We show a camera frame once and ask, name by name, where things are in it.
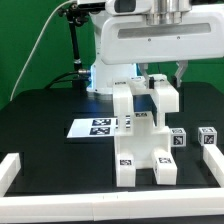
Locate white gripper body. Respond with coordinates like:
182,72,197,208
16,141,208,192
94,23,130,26
100,0,224,64

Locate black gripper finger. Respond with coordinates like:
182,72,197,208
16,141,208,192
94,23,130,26
172,60,188,88
138,63,155,89

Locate white chair back part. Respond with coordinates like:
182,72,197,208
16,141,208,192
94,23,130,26
112,74,179,133

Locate white chair seat part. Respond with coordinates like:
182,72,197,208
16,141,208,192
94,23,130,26
114,126,171,169

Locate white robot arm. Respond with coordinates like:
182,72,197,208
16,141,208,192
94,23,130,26
100,0,224,84

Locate black camera stand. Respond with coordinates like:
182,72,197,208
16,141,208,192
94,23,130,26
57,0,114,88

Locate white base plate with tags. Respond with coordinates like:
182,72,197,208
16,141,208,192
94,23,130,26
67,118,116,138

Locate black cables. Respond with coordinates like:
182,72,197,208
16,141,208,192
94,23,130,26
45,69,92,90

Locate white cable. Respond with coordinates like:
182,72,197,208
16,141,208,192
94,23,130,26
9,0,78,102

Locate white U-shaped fence frame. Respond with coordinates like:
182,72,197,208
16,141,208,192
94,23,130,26
0,145,224,223

